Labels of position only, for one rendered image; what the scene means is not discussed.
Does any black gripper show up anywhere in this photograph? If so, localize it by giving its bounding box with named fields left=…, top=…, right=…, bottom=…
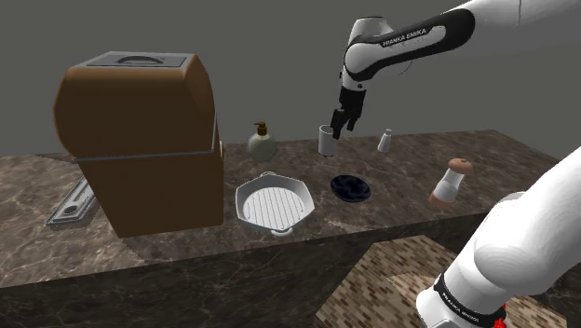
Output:
left=330, top=85, right=368, bottom=140

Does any white cup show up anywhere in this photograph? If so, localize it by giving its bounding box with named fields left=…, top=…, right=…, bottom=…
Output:
left=318, top=124, right=340, bottom=158

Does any white salt shaker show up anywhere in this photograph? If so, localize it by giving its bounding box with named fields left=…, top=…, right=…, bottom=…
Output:
left=376, top=128, right=394, bottom=154

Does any black plate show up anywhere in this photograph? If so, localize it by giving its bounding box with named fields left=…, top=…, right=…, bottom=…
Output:
left=330, top=173, right=372, bottom=204

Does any green soap dispenser bottle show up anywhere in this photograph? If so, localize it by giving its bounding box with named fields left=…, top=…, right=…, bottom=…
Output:
left=246, top=120, right=278, bottom=163

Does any white grill pan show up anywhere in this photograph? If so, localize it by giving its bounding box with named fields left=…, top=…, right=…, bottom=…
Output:
left=234, top=171, right=317, bottom=238

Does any brown and white pepper mill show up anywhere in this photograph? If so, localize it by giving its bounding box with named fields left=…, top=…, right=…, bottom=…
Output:
left=427, top=157, right=474, bottom=211

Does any brown bread box appliance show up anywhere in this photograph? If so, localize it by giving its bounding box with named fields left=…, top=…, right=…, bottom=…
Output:
left=52, top=50, right=226, bottom=239

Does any grey metal tray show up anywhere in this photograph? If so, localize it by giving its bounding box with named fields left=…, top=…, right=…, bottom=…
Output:
left=45, top=175, right=100, bottom=228

